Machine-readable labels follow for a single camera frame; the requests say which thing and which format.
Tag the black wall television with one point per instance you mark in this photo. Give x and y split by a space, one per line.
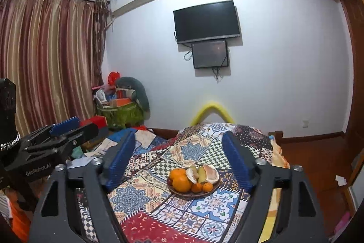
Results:
207 21

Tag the small tangerine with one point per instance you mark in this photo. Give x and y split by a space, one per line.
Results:
207 187
196 188

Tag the yellow banana piece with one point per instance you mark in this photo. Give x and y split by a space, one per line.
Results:
202 174
193 168

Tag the red box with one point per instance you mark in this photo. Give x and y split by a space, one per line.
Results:
95 121

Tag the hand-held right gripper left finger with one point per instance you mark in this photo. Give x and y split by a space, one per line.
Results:
122 157

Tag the green storage box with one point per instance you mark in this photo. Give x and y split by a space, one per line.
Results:
122 116

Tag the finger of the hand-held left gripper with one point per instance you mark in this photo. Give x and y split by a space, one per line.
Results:
84 132
65 125

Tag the red artificial flower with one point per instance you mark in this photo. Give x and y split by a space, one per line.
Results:
113 78

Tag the white paper scrap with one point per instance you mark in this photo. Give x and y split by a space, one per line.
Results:
341 180

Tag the orange cardboard box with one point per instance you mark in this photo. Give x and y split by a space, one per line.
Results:
121 103

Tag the dark brown round plate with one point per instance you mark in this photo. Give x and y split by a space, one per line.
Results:
186 194

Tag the small black wall monitor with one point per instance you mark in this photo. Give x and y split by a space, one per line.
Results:
210 53

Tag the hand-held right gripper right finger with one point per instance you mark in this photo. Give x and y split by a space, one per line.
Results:
236 163

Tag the white wall socket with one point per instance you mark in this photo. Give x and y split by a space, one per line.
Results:
305 124

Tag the large orange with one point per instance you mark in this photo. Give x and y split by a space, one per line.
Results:
182 183
176 172

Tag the peeled pomelo piece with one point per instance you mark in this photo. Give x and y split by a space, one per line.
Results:
211 173
191 175

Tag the striped red curtain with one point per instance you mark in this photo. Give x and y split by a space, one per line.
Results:
48 60

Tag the wooden door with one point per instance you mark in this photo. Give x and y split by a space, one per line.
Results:
354 60

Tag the white plastic object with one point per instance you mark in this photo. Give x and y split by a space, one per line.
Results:
101 96

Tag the orange cloth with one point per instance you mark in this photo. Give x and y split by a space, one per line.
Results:
18 220

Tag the patchwork printed blanket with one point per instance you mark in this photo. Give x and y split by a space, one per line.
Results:
182 152

